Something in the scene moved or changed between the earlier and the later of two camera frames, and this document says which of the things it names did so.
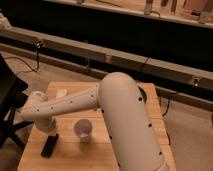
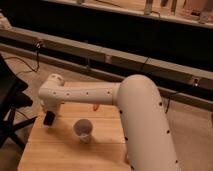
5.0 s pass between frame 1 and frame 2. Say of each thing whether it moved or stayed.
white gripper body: moved
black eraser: moved
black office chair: stayed
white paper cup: stayed
